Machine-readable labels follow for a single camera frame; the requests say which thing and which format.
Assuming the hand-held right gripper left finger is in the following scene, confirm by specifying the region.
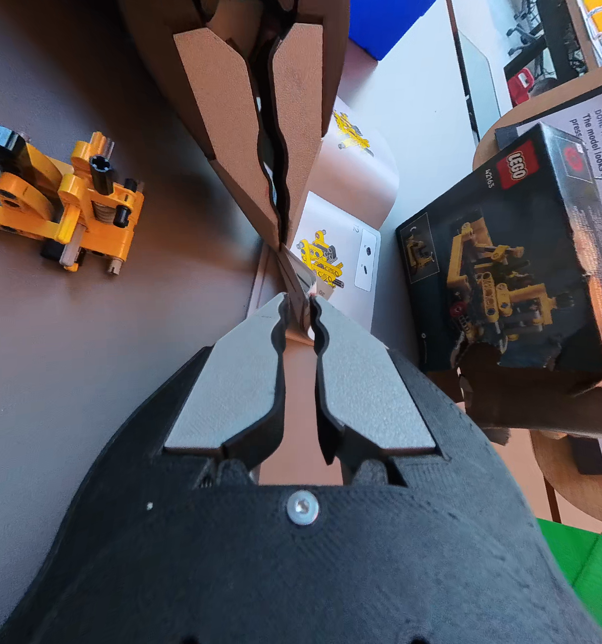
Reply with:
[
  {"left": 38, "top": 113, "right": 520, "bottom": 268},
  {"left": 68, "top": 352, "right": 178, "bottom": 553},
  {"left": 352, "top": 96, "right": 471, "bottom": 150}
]
[{"left": 164, "top": 293, "right": 288, "bottom": 474}]

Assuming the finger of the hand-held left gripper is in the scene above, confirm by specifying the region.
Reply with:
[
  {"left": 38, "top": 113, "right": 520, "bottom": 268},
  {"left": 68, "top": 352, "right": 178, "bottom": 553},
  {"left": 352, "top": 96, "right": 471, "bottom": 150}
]
[
  {"left": 173, "top": 26, "right": 288, "bottom": 251},
  {"left": 261, "top": 22, "right": 327, "bottom": 251}
]

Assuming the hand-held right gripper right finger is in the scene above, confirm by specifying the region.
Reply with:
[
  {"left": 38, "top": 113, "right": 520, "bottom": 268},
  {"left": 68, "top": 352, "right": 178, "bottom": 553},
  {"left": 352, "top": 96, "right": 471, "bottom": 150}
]
[{"left": 310, "top": 295, "right": 439, "bottom": 466}]

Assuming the lego instruction booklet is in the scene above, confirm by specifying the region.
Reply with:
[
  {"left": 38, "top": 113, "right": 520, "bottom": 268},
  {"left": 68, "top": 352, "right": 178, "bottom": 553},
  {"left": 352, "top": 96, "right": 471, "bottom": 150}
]
[{"left": 246, "top": 96, "right": 400, "bottom": 486}]

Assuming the yellow lego model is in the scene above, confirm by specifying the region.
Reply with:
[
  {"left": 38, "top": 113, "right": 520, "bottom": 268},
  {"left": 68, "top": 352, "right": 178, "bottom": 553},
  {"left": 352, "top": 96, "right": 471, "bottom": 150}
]
[{"left": 0, "top": 116, "right": 146, "bottom": 276}]

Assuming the black lego box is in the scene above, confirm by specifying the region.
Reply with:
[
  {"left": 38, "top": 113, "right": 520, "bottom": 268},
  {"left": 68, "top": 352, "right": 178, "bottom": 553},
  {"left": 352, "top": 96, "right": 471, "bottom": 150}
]
[{"left": 396, "top": 122, "right": 602, "bottom": 446}]

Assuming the blue box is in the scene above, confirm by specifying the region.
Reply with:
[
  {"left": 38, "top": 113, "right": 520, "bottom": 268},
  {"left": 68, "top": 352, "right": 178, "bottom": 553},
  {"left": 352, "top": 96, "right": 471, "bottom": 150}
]
[{"left": 349, "top": 0, "right": 438, "bottom": 61}]

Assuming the red chair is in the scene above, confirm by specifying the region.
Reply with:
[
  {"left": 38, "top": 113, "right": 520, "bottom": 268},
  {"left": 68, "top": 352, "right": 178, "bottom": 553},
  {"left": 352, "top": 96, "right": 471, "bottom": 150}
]
[{"left": 507, "top": 69, "right": 534, "bottom": 106}]

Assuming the green plastic bin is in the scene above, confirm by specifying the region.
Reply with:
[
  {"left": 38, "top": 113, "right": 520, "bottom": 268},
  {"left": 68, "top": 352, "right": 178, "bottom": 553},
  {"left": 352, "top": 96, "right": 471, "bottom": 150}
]
[{"left": 537, "top": 518, "right": 602, "bottom": 644}]

